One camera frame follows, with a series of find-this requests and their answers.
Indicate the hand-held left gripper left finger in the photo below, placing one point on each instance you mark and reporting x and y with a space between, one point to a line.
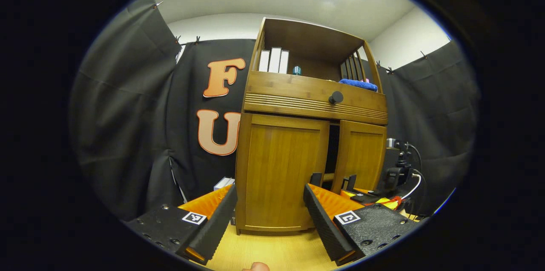
221 215

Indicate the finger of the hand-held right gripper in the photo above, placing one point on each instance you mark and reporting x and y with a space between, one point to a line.
385 203
362 197

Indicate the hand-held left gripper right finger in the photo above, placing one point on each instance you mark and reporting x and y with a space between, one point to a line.
321 220

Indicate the wooden shoe cabinet door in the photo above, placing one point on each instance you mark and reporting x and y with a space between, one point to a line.
362 156
281 169

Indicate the wooden double-door shoe cabinet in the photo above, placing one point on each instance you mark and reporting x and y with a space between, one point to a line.
315 39

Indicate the wooden cabinet drawer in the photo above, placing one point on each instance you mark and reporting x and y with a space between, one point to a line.
285 90

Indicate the pale lilac book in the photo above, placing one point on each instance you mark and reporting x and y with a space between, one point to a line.
221 183

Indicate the folded blue towel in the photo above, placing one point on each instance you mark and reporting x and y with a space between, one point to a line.
359 84

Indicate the black round drawer knob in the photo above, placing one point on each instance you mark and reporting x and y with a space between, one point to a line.
335 97

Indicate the small teal cup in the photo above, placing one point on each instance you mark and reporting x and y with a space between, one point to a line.
296 70

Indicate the white upright book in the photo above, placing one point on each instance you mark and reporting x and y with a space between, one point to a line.
264 61
274 60
284 62

